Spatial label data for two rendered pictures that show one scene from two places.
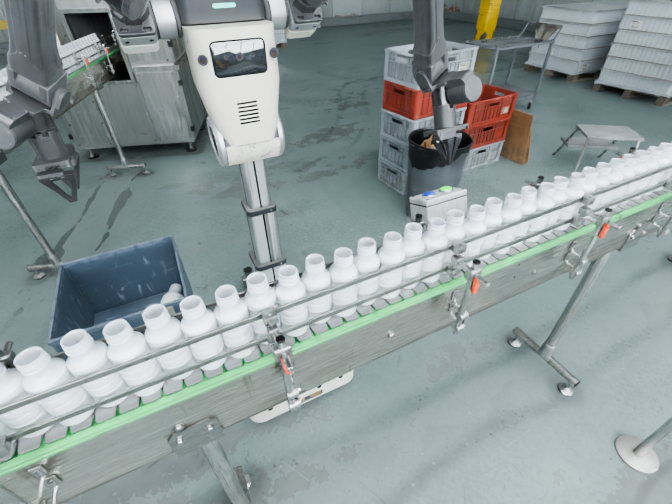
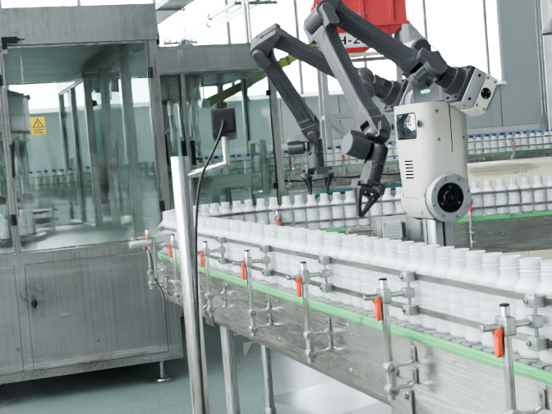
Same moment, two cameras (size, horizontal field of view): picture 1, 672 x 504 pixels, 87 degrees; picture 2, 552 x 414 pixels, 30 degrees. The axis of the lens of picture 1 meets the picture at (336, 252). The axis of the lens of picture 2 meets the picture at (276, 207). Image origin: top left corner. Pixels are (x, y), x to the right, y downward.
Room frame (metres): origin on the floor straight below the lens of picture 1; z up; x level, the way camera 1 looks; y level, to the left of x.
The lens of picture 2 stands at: (1.02, -3.16, 1.37)
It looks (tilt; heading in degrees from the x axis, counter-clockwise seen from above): 3 degrees down; 97
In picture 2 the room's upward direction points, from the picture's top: 5 degrees counter-clockwise
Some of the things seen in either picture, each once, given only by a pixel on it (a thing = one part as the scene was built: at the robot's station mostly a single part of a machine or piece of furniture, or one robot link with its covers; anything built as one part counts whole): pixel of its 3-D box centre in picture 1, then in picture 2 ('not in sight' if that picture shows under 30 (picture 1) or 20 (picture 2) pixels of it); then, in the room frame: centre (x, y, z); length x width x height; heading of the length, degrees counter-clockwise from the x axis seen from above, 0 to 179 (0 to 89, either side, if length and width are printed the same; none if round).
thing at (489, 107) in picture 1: (476, 105); not in sight; (3.48, -1.35, 0.55); 0.61 x 0.41 x 0.22; 119
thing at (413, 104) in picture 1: (426, 93); not in sight; (3.09, -0.77, 0.78); 0.61 x 0.41 x 0.22; 122
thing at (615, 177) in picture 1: (605, 186); (373, 273); (0.95, -0.81, 1.08); 0.06 x 0.06 x 0.17
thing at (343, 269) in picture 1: (343, 282); (251, 249); (0.56, -0.01, 1.08); 0.06 x 0.06 x 0.17
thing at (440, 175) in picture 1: (433, 178); not in sight; (2.48, -0.76, 0.32); 0.45 x 0.45 x 0.64
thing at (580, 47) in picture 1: (581, 40); not in sight; (7.08, -4.33, 0.50); 1.23 x 1.05 x 1.00; 114
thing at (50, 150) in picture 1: (48, 145); (316, 162); (0.73, 0.60, 1.33); 0.10 x 0.07 x 0.07; 24
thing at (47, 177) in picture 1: (64, 180); (313, 181); (0.71, 0.59, 1.26); 0.07 x 0.07 x 0.09; 24
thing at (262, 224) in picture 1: (265, 245); not in sight; (1.14, 0.28, 0.74); 0.11 x 0.11 x 0.40; 26
